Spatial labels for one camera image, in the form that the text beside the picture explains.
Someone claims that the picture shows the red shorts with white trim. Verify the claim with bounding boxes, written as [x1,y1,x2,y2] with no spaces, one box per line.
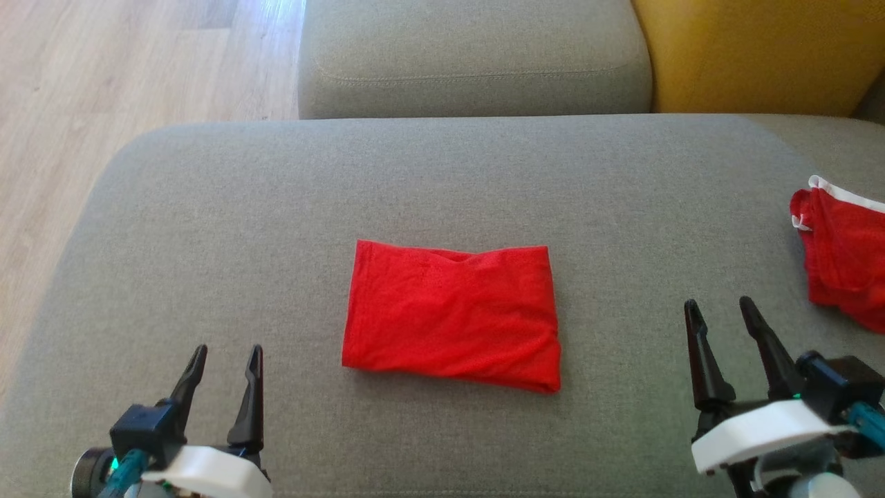
[790,175,885,334]

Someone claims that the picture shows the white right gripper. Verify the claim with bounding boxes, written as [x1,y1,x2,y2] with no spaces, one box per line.
[683,296,859,498]

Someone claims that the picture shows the red shirt with white stripes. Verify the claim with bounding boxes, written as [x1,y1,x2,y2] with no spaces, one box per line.
[341,239,562,395]

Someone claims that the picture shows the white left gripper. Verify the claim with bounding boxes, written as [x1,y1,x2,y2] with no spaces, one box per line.
[140,344,272,498]

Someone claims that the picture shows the wide yellow sofa backrest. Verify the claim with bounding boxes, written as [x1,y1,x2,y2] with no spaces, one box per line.
[631,0,885,117]

